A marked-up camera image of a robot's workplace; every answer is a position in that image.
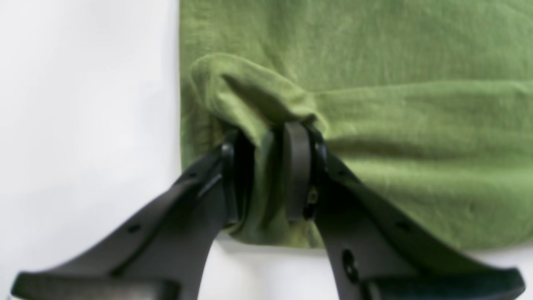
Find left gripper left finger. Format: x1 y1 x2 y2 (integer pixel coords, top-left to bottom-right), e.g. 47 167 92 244
11 140 242 300

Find olive green T-shirt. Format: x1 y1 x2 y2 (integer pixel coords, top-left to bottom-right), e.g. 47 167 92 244
179 0 533 250

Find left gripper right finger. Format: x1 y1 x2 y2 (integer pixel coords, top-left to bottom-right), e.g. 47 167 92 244
283 122 526 300

